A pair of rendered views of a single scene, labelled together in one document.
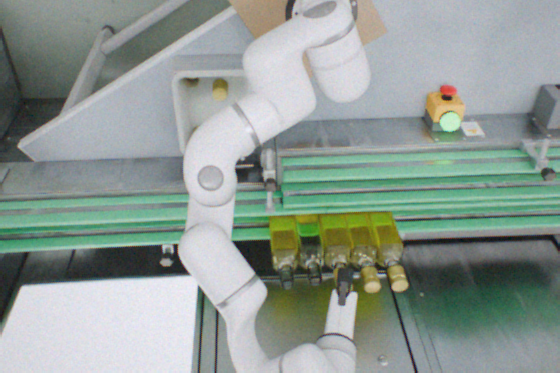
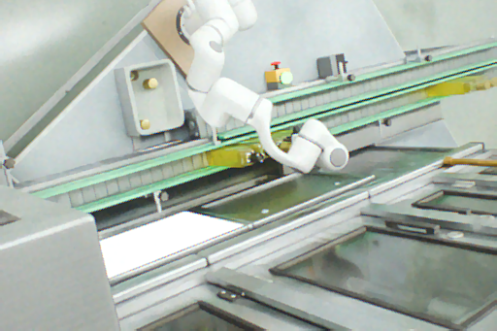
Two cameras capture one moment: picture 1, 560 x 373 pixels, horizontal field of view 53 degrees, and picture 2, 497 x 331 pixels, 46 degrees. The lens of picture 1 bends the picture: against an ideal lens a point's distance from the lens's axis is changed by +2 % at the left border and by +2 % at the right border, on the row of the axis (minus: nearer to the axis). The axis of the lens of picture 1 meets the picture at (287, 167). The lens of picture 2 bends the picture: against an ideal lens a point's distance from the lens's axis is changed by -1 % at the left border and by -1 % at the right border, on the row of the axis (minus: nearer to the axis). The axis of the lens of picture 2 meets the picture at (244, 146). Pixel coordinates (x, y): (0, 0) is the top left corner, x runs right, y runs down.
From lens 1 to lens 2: 1.27 m
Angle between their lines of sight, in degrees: 38
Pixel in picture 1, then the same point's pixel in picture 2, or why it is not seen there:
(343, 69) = (246, 2)
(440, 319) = not seen: hidden behind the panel
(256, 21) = (161, 34)
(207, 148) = (206, 35)
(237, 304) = (263, 104)
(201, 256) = (230, 85)
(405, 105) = (254, 83)
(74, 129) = (49, 145)
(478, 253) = not seen: hidden behind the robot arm
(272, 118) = (225, 26)
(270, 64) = not seen: outside the picture
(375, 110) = not seen: hidden behind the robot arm
